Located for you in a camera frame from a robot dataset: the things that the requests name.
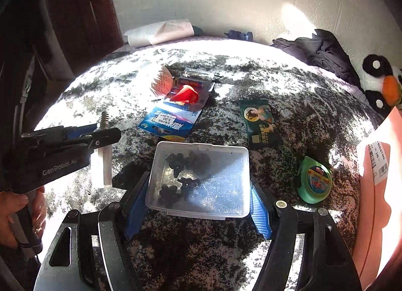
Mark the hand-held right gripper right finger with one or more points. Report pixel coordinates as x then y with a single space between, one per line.
260 215

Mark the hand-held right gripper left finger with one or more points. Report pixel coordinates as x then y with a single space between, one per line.
135 215

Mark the white twine ball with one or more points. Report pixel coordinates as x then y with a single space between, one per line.
163 82

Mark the dark wooden door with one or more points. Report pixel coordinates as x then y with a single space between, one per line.
78 11

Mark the threaded metal bolt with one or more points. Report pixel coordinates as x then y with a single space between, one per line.
105 168

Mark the green tape measure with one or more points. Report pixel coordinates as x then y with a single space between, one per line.
314 181

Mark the black and white plush toy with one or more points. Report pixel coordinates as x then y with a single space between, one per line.
375 80

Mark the rolled white paper sheet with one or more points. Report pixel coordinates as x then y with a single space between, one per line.
157 33

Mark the dark jacket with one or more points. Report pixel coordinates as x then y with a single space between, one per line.
320 52

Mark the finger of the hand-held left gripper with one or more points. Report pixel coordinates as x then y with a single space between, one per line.
103 138
81 131

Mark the small blue object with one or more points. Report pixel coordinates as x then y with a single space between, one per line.
238 36

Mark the green sticker card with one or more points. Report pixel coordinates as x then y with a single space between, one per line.
260 121

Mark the pink cardboard box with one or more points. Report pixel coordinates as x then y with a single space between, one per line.
383 215

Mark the person's left hand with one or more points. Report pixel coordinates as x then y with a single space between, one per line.
12 203

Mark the blue battery blister pack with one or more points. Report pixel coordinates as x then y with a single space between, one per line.
169 121

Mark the clear plastic box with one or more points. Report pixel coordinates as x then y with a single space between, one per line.
219 190

